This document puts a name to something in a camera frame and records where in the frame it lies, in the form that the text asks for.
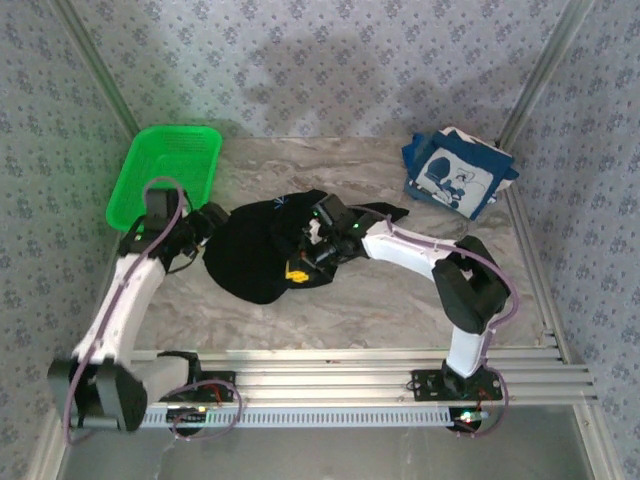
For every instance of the black t-shirt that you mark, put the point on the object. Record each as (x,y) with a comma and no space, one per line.
(250,255)

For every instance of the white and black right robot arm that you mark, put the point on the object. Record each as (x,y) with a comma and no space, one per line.
(400,250)

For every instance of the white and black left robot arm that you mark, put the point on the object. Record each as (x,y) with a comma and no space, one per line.
(125,300)

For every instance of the green plastic basket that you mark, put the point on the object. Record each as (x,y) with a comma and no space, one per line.
(170,165)

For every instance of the plain dark blue folded t-shirt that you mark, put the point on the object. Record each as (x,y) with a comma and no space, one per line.
(411,152)

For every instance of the aluminium cross rails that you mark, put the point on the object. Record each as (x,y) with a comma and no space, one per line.
(325,380)

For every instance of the blue t-shirt with white print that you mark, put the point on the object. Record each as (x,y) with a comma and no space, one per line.
(465,175)

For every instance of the small controller board with LED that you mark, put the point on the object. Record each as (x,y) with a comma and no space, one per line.
(470,418)
(187,415)

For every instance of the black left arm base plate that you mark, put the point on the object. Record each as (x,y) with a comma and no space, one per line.
(215,387)

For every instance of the aluminium corner post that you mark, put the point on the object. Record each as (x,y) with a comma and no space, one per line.
(95,65)
(545,70)

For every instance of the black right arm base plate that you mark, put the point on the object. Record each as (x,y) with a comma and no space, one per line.
(425,385)

